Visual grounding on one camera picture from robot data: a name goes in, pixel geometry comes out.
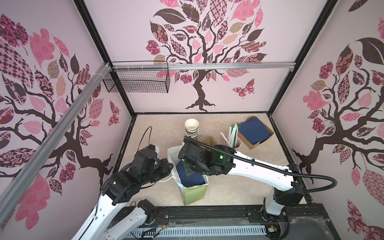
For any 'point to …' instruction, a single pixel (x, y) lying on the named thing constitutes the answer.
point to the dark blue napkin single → (189, 181)
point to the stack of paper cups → (191, 127)
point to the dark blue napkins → (254, 130)
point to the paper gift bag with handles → (190, 194)
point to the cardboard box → (250, 118)
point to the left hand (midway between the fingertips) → (173, 168)
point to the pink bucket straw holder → (239, 144)
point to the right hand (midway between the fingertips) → (184, 164)
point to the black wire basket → (147, 76)
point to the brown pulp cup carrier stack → (209, 140)
